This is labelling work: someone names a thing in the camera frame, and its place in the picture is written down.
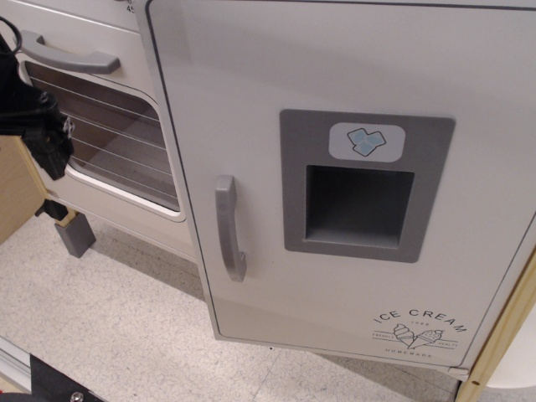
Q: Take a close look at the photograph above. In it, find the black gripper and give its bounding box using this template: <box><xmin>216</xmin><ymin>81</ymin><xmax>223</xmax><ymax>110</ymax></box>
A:
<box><xmin>1</xmin><ymin>55</ymin><xmax>74</xmax><ymax>180</ymax></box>

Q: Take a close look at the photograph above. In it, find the grey fridge door handle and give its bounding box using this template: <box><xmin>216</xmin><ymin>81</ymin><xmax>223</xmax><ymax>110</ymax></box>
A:
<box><xmin>214</xmin><ymin>175</ymin><xmax>247</xmax><ymax>282</ymax></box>

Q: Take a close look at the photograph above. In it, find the white toy fridge door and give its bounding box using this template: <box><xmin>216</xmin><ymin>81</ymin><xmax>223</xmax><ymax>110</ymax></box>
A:
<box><xmin>137</xmin><ymin>1</ymin><xmax>535</xmax><ymax>373</ymax></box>

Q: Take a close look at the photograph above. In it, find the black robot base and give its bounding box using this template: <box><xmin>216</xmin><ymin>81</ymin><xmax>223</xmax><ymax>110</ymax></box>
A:
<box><xmin>1</xmin><ymin>355</ymin><xmax>104</xmax><ymax>402</ymax></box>

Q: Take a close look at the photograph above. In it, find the light wooden side panel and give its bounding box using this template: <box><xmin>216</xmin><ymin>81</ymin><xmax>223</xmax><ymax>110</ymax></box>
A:
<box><xmin>1</xmin><ymin>136</ymin><xmax>45</xmax><ymax>243</ymax></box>

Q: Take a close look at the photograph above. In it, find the white toy oven door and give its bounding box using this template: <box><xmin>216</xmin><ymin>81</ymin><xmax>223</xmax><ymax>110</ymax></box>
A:
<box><xmin>1</xmin><ymin>1</ymin><xmax>194</xmax><ymax>260</ymax></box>

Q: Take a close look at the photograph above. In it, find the grey kitchen leg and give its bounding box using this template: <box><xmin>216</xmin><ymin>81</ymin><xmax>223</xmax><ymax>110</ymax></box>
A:
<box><xmin>54</xmin><ymin>214</ymin><xmax>96</xmax><ymax>258</ymax></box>

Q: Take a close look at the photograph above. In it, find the grey ice dispenser panel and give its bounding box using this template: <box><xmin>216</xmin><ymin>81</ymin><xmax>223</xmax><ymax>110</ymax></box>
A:
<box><xmin>280</xmin><ymin>109</ymin><xmax>456</xmax><ymax>263</ymax></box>

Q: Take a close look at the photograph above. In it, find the grey oven door handle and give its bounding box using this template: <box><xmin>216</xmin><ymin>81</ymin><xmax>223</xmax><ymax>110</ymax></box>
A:
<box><xmin>21</xmin><ymin>30</ymin><xmax>121</xmax><ymax>75</ymax></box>

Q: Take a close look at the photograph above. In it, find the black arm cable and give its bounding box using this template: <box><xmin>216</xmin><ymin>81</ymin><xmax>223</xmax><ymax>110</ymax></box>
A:
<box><xmin>0</xmin><ymin>16</ymin><xmax>22</xmax><ymax>58</ymax></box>

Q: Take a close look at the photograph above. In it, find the light wooden right post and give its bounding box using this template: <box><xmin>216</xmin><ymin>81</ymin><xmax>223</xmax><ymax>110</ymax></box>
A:
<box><xmin>455</xmin><ymin>250</ymin><xmax>535</xmax><ymax>401</ymax></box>

